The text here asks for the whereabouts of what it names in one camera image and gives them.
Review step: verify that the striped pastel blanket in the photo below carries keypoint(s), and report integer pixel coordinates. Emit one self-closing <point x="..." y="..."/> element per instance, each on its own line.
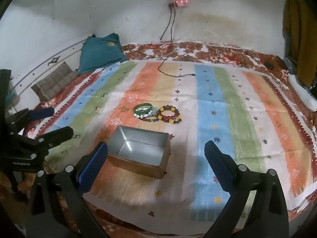
<point x="223" y="104"/>

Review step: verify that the red floral bedsheet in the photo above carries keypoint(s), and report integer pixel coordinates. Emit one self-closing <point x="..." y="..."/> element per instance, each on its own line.
<point x="223" y="52"/>

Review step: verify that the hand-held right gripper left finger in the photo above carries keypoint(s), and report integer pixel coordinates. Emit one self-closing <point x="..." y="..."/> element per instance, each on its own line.
<point x="92" y="168"/>

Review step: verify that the yellow hanging cloth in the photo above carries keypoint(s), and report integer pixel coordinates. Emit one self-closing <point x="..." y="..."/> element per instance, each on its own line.
<point x="299" y="29"/>

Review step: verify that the power strip with red lights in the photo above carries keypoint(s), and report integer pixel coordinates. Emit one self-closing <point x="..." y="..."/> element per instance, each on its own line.
<point x="178" y="2"/>

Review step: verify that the brown striped cushion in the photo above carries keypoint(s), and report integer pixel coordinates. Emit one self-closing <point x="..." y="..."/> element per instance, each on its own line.
<point x="54" y="81"/>

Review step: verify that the green jade bangle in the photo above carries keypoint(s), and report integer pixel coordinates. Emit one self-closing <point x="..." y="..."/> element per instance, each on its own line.
<point x="135" y="109"/>

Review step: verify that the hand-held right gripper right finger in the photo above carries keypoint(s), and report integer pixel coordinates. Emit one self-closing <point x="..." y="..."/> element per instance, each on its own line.
<point x="218" y="166"/>

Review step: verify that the metal tin box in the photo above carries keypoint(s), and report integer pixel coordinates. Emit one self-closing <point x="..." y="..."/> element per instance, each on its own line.
<point x="146" y="133"/>

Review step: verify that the white rolled cloth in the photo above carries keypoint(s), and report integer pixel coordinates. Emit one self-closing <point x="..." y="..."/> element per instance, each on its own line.
<point x="302" y="91"/>

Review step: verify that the teal cloth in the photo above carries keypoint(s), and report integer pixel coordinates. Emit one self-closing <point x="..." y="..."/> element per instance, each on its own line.
<point x="101" y="52"/>

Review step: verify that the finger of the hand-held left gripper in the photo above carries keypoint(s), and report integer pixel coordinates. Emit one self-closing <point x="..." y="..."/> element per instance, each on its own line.
<point x="59" y="133"/>
<point x="40" y="112"/>

